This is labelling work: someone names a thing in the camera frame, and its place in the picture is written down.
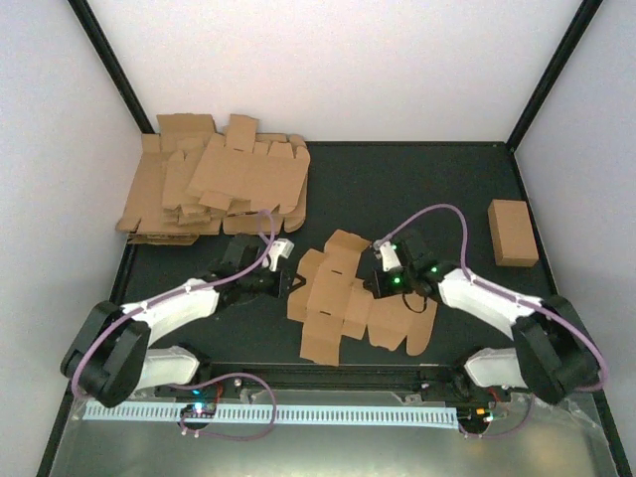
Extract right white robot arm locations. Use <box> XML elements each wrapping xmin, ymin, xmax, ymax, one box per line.
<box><xmin>364</xmin><ymin>233</ymin><xmax>601</xmax><ymax>404</ymax></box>

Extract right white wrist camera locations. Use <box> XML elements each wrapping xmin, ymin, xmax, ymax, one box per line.
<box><xmin>373</xmin><ymin>239</ymin><xmax>403</xmax><ymax>272</ymax></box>

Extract stack of flat cardboard blanks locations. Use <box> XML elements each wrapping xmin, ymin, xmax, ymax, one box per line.
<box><xmin>115</xmin><ymin>113</ymin><xmax>310</xmax><ymax>245</ymax></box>

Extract left black frame post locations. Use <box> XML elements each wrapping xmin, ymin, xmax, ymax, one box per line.
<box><xmin>68</xmin><ymin>0</ymin><xmax>155</xmax><ymax>134</ymax></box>

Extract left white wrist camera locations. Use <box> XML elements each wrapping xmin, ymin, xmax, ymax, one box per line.
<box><xmin>267</xmin><ymin>238</ymin><xmax>294</xmax><ymax>272</ymax></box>

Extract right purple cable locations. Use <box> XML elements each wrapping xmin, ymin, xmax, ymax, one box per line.
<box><xmin>387</xmin><ymin>203</ymin><xmax>612</xmax><ymax>440</ymax></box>

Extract light blue slotted cable duct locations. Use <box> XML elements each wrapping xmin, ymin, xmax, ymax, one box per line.
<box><xmin>82</xmin><ymin>401</ymin><xmax>459</xmax><ymax>430</ymax></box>

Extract metal base plate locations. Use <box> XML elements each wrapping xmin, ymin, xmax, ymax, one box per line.
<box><xmin>41</xmin><ymin>393</ymin><xmax>631</xmax><ymax>476</ymax></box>

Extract folded brown cardboard box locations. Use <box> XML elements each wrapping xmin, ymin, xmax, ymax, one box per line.
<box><xmin>487</xmin><ymin>199</ymin><xmax>539</xmax><ymax>267</ymax></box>

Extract black frame post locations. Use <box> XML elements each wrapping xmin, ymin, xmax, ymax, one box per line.
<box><xmin>68</xmin><ymin>0</ymin><xmax>155</xmax><ymax>134</ymax></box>
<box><xmin>506</xmin><ymin>0</ymin><xmax>603</xmax><ymax>153</ymax></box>

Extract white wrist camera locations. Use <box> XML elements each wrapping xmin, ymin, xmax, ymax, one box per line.
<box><xmin>267</xmin><ymin>238</ymin><xmax>294</xmax><ymax>272</ymax></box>
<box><xmin>373</xmin><ymin>239</ymin><xmax>403</xmax><ymax>272</ymax></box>

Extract right black frame post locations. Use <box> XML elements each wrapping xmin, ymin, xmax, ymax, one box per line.
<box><xmin>506</xmin><ymin>0</ymin><xmax>603</xmax><ymax>153</ymax></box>

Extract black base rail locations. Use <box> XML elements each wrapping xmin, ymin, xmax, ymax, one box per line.
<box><xmin>186</xmin><ymin>362</ymin><xmax>510</xmax><ymax>402</ymax></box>

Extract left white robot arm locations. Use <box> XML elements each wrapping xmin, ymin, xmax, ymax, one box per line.
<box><xmin>60</xmin><ymin>235</ymin><xmax>294</xmax><ymax>407</ymax></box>

